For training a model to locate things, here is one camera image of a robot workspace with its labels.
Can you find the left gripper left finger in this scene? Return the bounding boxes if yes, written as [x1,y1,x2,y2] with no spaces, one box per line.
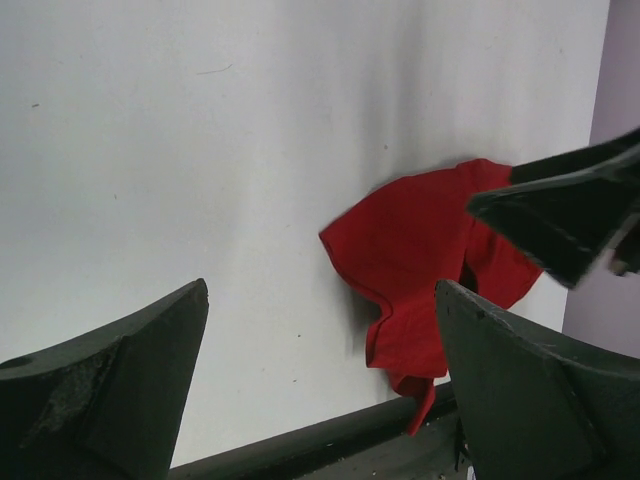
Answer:
[1,279,209,479]

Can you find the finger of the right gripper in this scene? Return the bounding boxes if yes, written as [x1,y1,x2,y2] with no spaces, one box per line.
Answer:
[467,182,639,289]
[510,127,639,188]

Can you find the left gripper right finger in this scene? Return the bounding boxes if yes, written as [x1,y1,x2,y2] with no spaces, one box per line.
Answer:
[435,280,639,479]

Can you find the red t-shirt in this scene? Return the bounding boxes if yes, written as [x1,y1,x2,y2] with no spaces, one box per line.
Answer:
[319,159,542,435]

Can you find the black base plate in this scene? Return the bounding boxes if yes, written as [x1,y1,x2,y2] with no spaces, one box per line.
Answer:
[168,383,472,480]

